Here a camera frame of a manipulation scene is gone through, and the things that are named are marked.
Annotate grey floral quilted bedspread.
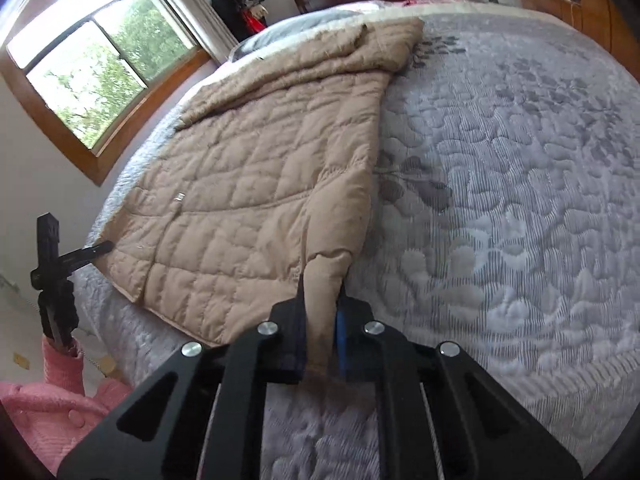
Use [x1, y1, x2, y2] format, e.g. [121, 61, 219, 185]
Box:
[76, 0, 639, 479]

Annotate pink knitted left sleeve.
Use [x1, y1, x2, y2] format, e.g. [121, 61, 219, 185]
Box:
[1, 337, 132, 474]

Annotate beige window curtain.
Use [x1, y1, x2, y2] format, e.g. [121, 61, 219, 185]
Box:
[167, 0, 238, 64]

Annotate dark clothes on rack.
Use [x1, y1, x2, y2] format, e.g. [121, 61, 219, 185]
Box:
[210, 0, 268, 42]

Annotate grey blue pillow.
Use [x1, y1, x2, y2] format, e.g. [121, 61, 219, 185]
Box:
[229, 8, 358, 62]

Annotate wooden wardrobe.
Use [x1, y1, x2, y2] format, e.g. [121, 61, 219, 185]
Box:
[582, 0, 639, 79]

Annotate beige quilted down jacket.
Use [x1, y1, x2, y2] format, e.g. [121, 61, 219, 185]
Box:
[96, 18, 424, 372]

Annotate wooden framed side window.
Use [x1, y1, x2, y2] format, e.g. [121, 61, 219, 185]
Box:
[1, 0, 211, 184]

